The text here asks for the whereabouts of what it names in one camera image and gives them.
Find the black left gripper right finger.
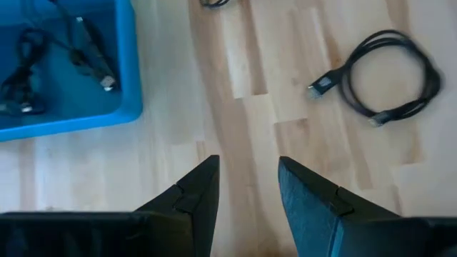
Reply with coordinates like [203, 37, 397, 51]
[278, 156, 403, 257]

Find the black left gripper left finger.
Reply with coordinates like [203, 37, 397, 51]
[134, 154, 221, 257]

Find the blue plastic bin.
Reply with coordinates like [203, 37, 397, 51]
[0, 0, 144, 143]

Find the short black USB cable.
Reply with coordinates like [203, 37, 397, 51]
[199, 0, 231, 9]

